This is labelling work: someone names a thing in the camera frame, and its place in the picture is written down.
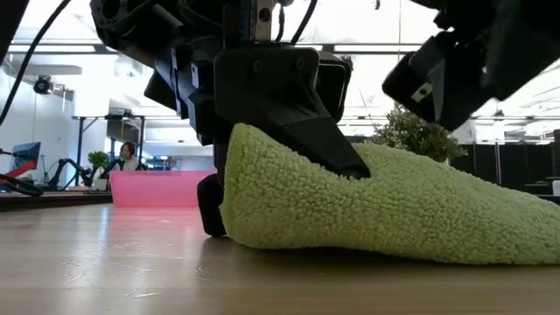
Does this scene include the black partition panels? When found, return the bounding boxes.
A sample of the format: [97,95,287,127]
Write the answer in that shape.
[449,140,560,196]

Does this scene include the black ceiling spotlight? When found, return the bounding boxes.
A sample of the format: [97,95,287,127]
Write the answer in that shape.
[32,75,53,95]

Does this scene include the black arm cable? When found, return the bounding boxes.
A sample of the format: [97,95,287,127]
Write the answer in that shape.
[0,0,74,128]

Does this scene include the black background cable loop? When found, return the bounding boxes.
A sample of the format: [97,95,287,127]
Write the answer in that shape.
[0,172,45,198]

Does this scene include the potted green plant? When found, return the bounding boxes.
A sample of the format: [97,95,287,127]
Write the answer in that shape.
[368,102,469,165]

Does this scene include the person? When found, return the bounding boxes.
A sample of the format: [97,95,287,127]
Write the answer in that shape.
[116,140,146,172]

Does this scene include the black background workstation frame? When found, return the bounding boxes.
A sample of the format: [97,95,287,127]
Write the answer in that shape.
[72,113,146,187]

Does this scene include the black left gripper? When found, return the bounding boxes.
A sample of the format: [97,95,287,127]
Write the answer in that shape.
[89,0,372,181]

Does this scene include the red bar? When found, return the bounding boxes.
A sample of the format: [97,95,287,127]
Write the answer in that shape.
[0,159,37,181]

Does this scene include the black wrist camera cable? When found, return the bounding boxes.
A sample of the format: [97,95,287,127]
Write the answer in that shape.
[290,0,319,46]

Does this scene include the pink plastic basket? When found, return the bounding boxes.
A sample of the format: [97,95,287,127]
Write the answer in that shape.
[108,170,218,208]

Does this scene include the green microfiber towel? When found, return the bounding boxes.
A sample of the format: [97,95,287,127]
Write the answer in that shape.
[220,122,560,266]

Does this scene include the small background plant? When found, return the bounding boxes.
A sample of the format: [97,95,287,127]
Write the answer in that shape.
[87,150,110,172]

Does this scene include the blue-screen monitor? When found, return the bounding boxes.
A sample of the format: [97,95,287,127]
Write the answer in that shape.
[11,141,42,172]

